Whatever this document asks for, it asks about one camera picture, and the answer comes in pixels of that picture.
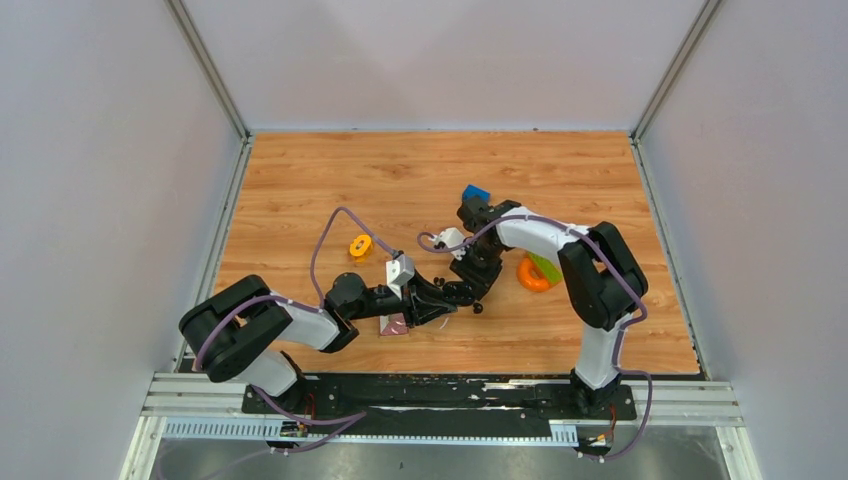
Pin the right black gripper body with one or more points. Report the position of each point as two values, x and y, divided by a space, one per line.
478 255

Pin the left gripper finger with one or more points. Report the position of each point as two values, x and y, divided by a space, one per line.
419 316
428 296

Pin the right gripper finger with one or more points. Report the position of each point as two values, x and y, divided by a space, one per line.
483 279
463 270

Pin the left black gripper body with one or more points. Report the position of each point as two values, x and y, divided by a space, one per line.
385 302

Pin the black earbud case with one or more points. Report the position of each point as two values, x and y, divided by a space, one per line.
458 293

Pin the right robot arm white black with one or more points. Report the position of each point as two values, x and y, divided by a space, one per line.
604 283

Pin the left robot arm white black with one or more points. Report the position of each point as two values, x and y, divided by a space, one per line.
232 332

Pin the red playing card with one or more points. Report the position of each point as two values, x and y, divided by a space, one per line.
392 326

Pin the yellow traffic light toy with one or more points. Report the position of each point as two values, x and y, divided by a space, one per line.
361 247

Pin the green toy brick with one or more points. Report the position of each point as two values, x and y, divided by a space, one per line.
545 269

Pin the blue toy brick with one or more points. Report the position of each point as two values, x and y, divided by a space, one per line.
473 191

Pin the orange ring toy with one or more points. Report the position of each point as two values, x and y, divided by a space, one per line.
531 278

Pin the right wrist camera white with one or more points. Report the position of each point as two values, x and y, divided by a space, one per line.
449 238

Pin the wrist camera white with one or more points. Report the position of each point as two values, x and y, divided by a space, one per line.
449 238
399 271

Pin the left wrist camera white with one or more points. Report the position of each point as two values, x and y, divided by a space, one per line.
399 271

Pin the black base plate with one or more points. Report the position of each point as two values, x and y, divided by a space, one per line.
453 405

